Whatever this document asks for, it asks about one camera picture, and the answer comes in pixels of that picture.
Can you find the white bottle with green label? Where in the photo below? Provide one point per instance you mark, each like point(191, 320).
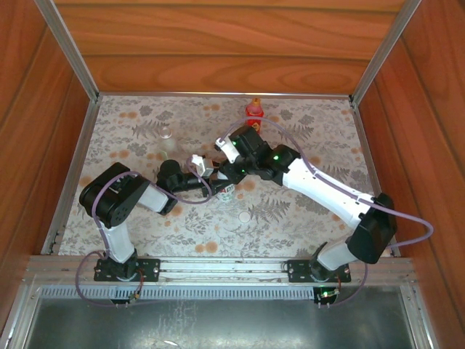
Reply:
point(227, 196)

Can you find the clear plastic bottle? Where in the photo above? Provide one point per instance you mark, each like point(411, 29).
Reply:
point(166, 145)

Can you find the red drink bottle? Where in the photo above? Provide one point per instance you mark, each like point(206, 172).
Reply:
point(254, 112)

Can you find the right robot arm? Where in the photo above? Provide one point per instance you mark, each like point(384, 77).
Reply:
point(327, 189)

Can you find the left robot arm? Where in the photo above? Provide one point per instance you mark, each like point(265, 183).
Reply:
point(112, 200)

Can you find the white bottle cap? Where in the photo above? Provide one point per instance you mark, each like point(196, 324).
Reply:
point(245, 217)

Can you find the floral patterned tablecloth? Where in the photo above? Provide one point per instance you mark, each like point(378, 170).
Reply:
point(218, 236)

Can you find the grey metal sheet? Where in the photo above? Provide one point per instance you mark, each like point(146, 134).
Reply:
point(218, 327)

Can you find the small circuit board with LED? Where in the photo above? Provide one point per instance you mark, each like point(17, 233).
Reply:
point(327, 293)

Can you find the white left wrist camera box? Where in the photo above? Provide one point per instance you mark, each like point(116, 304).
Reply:
point(201, 165)

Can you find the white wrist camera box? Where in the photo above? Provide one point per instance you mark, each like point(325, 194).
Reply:
point(201, 165)
point(226, 147)

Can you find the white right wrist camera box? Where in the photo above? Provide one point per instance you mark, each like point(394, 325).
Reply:
point(226, 147)

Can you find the aluminium back frame rail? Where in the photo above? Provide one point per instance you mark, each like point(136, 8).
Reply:
point(225, 94)

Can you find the aluminium front mounting rail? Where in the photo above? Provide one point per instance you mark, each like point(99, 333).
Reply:
point(218, 267)

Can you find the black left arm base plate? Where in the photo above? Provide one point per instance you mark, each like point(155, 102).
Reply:
point(149, 269)

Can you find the aluminium side frame rail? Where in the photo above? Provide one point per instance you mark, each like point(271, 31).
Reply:
point(78, 156)
point(365, 141)

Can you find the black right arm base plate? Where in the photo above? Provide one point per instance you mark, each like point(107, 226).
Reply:
point(298, 270)

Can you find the aluminium frame post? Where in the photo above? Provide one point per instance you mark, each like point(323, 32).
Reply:
point(384, 51)
point(70, 51)

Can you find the aluminium lower frame rail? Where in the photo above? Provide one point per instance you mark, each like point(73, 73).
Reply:
point(16, 316)
point(419, 327)

